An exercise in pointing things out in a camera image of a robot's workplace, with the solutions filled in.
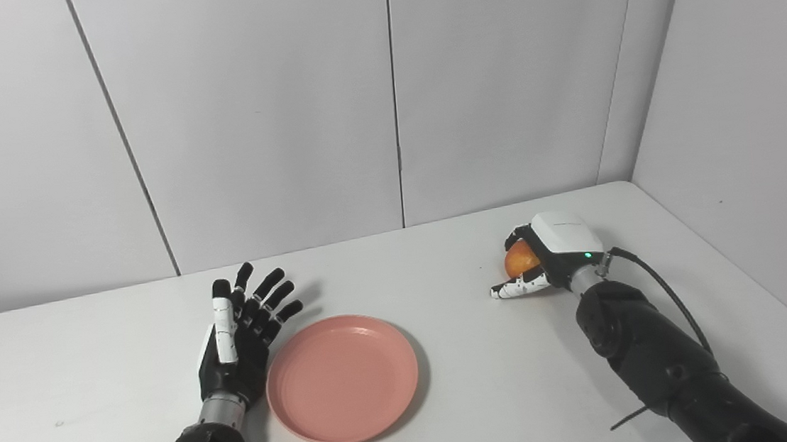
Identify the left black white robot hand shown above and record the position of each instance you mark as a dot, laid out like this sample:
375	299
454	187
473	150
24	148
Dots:
240	341

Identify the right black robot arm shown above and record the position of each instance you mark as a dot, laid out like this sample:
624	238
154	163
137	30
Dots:
669	361

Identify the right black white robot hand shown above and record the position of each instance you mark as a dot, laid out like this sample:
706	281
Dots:
556	253

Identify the pink round plate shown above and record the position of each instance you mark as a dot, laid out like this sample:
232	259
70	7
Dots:
342	380

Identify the red yellow pomegranate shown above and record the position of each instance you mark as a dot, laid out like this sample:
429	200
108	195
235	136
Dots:
521	259

